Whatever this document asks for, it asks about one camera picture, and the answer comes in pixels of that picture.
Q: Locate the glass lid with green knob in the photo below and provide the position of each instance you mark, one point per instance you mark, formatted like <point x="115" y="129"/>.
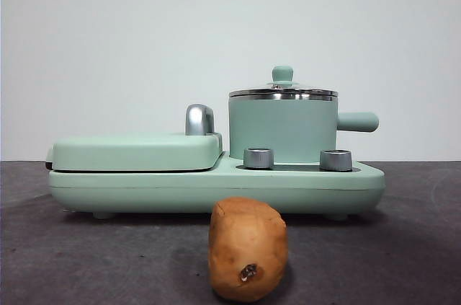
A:
<point x="283" y="74"/>

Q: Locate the brown potato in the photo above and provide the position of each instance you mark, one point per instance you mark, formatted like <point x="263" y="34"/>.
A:
<point x="248" y="247"/>

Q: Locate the silver control knob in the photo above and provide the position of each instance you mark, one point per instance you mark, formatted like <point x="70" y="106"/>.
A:
<point x="335" y="161"/>
<point x="258" y="159"/>

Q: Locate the green griddle cover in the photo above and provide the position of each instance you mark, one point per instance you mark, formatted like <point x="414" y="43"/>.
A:
<point x="133" y="151"/>

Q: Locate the green breakfast machine base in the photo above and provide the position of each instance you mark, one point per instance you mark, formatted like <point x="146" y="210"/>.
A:
<point x="144" y="193"/>

